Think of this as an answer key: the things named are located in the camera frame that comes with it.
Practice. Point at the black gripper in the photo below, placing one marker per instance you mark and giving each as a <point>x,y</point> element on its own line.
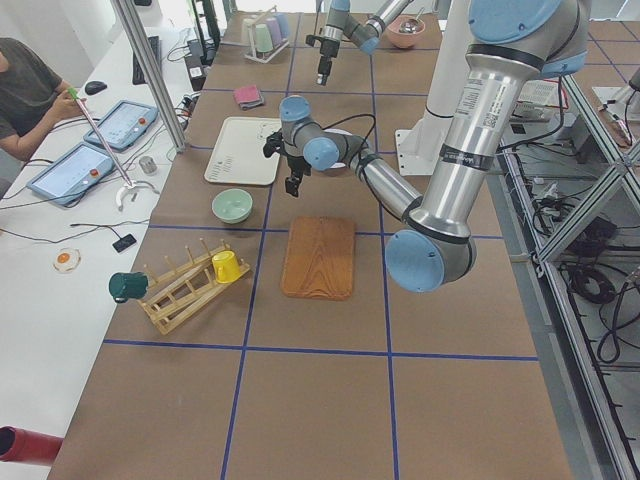
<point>326,50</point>
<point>298,165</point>

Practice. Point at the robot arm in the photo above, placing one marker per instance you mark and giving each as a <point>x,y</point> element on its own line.
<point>340,24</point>
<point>510,43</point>

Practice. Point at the cream bear serving tray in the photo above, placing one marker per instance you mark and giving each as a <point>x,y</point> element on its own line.
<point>238,157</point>

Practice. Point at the light green bowl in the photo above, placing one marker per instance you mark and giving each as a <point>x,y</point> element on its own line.
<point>232,206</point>

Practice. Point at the light green cup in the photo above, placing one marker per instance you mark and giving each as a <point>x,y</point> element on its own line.
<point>262,38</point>

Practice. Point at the clear acrylic cup rack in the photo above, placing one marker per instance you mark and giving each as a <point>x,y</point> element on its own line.
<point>251,53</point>

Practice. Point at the light blue cup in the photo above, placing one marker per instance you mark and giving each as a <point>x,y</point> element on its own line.
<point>283,24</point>

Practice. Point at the lavender cup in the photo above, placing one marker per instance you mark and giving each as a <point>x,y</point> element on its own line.
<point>274,30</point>

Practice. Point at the pink folded cloth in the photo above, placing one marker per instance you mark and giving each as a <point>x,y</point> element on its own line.
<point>247,94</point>

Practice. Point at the wooden cutting board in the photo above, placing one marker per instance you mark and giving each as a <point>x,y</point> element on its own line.
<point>319,260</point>

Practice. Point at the cream cup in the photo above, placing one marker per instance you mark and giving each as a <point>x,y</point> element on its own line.
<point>246,28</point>

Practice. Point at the pink bowl with spoon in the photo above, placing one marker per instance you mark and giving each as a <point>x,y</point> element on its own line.
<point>405,31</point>

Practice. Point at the yellow mug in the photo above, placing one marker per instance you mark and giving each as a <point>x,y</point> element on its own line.
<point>226,267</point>

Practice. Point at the wooden mug drying rack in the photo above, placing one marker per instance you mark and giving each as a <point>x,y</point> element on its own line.
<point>184,289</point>

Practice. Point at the black device on desk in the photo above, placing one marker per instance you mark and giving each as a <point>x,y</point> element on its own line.
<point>124,243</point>

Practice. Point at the far teach pendant tablet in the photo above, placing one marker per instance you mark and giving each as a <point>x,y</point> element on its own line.
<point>126,123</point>

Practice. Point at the teach pendant tablet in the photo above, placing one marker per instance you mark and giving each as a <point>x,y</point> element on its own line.
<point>72,175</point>
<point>126,123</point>

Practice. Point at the dark green mug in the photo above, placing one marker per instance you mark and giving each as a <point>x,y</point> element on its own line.
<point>126,286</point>

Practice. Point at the near teach pendant tablet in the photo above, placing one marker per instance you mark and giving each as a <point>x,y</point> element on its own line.
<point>72,175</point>

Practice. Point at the black computer mouse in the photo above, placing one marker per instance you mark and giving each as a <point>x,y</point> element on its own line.
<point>94,87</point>

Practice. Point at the pink rod on stand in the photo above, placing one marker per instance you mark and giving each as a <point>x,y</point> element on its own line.
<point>130,186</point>

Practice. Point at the fried egg toy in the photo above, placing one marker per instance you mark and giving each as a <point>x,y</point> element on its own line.
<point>67,260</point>

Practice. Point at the seated person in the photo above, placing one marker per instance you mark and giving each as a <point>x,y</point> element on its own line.
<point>34,99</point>

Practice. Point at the red cylinder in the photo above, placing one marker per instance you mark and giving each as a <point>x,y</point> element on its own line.
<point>29,447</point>

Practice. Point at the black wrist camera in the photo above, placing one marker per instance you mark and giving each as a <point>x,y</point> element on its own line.
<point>311,40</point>
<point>274,144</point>

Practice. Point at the grey aluminium frame post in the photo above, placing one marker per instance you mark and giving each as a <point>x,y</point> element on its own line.
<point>137,37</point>

